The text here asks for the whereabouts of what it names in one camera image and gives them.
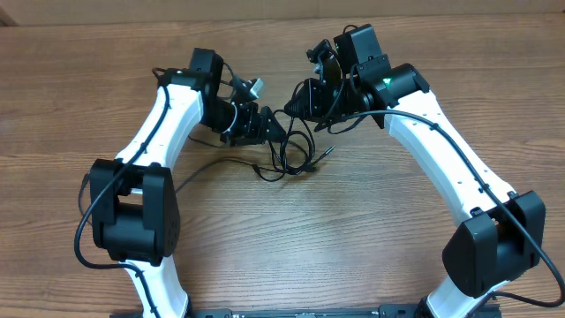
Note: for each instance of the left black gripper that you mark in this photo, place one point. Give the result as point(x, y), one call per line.
point(253, 133)

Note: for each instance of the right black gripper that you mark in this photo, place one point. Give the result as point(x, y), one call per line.
point(312, 99)

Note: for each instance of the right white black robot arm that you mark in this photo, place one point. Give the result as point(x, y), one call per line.
point(499, 232)

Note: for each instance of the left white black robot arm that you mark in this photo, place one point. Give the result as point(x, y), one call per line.
point(133, 211)

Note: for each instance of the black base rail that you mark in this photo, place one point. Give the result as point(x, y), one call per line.
point(383, 311)

